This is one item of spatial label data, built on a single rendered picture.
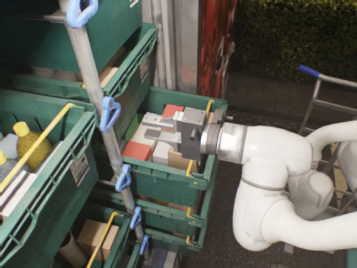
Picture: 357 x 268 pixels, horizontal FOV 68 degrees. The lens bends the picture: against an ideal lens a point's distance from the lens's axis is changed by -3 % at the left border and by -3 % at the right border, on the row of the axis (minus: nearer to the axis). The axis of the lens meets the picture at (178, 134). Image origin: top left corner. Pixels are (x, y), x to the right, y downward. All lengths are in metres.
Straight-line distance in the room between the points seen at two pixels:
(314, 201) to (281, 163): 0.30
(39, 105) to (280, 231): 0.64
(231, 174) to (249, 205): 2.02
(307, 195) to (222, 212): 1.61
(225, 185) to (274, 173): 1.97
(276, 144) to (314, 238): 0.19
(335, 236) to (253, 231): 0.18
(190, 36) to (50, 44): 0.50
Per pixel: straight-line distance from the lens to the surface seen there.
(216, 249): 2.29
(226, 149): 0.62
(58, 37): 0.73
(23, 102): 0.79
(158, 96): 1.17
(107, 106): 0.68
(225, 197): 2.51
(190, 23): 1.01
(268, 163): 0.61
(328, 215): 2.67
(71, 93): 0.80
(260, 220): 0.62
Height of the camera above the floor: 2.14
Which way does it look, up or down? 46 degrees down
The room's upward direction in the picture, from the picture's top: 2 degrees counter-clockwise
